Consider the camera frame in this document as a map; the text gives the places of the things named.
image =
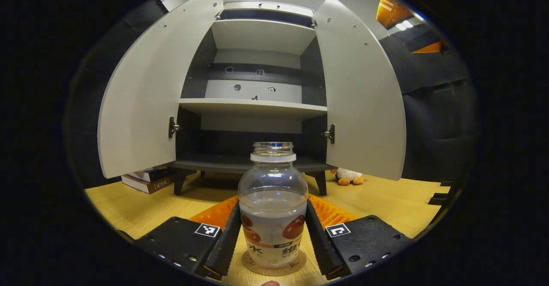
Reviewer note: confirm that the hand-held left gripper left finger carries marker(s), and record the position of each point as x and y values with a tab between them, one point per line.
223	243

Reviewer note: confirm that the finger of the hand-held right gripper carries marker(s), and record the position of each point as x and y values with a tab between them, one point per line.
429	48
392	11

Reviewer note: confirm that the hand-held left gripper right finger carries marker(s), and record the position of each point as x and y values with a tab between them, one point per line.
319	243

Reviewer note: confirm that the round cork coaster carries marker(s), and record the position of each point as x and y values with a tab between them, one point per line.
296	266

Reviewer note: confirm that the clear bottle with red label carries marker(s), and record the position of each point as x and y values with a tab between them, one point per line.
272	209

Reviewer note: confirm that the grey cabinet door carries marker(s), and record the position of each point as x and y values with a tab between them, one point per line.
150	97
364	101

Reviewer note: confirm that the grey cabinet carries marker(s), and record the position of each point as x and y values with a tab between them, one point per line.
257	35

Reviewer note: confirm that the small ceiling light panel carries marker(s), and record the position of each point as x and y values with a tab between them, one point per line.
405	24

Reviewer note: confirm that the black backdrop cloth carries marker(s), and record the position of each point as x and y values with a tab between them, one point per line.
437	118

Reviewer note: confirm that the penguin plush toy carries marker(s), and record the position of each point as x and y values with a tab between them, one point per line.
348	175

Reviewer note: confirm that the brown book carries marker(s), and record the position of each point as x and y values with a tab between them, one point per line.
148	185

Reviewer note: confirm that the small black block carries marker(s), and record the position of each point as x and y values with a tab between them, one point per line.
446	183
438	199

